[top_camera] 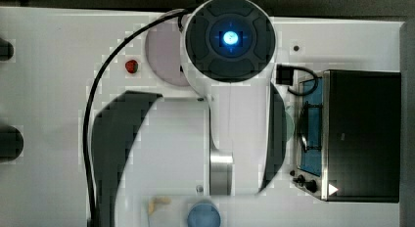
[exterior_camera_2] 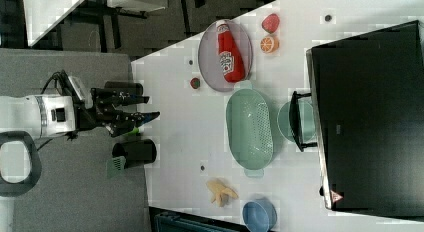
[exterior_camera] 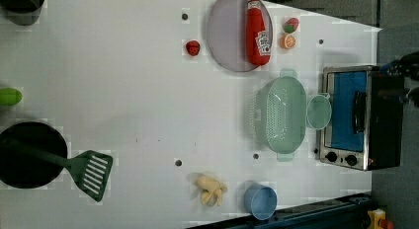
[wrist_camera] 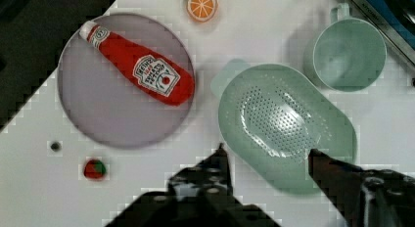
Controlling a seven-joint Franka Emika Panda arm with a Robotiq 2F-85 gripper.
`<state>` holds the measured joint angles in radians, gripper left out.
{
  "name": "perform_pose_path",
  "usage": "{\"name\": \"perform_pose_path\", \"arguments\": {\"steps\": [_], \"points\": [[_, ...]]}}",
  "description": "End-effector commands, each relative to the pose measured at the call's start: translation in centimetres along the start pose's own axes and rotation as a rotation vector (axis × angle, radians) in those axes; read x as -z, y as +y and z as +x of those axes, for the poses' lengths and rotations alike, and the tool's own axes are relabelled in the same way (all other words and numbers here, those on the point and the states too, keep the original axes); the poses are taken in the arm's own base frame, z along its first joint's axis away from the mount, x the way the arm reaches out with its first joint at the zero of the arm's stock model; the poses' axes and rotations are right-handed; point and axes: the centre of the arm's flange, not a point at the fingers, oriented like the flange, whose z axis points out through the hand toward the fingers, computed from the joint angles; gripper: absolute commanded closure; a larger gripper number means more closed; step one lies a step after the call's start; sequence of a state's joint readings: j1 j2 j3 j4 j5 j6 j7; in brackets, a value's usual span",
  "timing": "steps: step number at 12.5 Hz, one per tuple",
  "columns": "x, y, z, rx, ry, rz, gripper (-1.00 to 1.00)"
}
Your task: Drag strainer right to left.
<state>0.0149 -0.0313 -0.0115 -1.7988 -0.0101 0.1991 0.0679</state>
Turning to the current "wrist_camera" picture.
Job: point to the green plastic strainer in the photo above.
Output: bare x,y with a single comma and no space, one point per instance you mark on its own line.
272,116

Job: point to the green plastic cup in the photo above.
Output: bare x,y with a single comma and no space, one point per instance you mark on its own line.
348,55

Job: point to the grey round plate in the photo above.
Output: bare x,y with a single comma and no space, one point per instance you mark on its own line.
106,107

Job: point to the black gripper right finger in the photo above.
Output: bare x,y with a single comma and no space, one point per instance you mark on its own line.
364,197

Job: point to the toy orange slice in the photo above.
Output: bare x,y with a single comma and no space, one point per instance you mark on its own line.
201,11

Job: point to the plush ketchup bottle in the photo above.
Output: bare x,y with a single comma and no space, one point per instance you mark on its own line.
149,71

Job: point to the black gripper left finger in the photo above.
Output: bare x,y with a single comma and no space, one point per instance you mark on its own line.
211,172

